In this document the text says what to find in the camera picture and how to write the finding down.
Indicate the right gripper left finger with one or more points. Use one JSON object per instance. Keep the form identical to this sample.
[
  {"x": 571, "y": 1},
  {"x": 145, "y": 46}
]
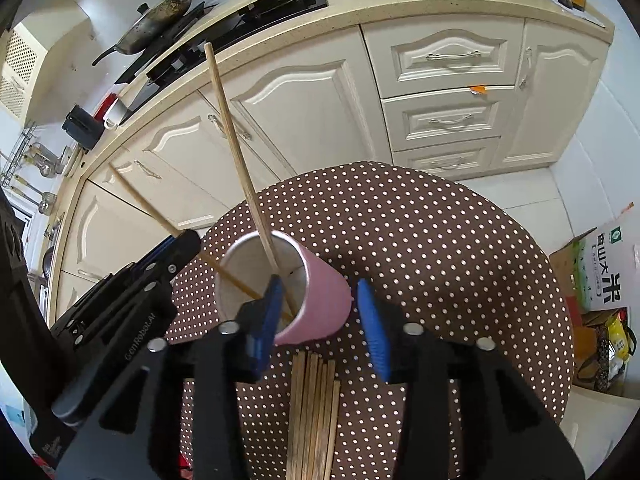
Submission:
[{"x": 234, "y": 351}]

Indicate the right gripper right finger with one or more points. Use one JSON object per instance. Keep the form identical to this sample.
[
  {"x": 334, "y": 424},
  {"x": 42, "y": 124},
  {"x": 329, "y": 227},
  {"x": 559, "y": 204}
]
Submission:
[{"x": 506, "y": 432}]

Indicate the lone wooden chopstick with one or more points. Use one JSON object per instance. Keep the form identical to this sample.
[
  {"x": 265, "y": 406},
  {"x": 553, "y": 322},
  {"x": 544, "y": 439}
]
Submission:
[{"x": 173, "y": 231}]

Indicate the pink cylindrical utensil holder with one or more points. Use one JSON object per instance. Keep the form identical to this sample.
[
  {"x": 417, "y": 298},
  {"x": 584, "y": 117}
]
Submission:
[{"x": 322, "y": 295}]

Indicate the hanging ladle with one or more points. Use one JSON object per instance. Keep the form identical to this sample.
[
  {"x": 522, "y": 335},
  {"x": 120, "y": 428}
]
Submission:
[{"x": 44, "y": 202}]

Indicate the brown polka dot tablecloth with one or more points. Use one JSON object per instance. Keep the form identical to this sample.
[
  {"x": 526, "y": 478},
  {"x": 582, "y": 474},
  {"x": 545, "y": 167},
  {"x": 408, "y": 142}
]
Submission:
[{"x": 453, "y": 261}]

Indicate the black knife block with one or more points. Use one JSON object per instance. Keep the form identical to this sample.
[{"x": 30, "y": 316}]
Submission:
[{"x": 83, "y": 128}]

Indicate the white mug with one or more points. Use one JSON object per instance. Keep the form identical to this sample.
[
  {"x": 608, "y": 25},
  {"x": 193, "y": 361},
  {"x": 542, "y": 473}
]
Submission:
[{"x": 116, "y": 114}]

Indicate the rice cardboard box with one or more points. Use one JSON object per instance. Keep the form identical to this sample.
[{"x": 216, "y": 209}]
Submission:
[{"x": 599, "y": 270}]

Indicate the red container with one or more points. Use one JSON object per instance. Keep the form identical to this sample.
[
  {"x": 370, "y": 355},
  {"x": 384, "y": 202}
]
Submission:
[{"x": 104, "y": 106}]

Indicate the steel wok with lid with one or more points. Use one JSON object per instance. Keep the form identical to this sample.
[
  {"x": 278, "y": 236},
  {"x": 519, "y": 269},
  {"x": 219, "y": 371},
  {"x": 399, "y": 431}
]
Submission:
[{"x": 152, "y": 22}]

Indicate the black gas stove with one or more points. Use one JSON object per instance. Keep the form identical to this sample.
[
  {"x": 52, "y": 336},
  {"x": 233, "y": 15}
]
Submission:
[{"x": 225, "y": 32}]

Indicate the wall utensil rack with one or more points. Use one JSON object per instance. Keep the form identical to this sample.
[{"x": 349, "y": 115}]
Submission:
[{"x": 12, "y": 162}]

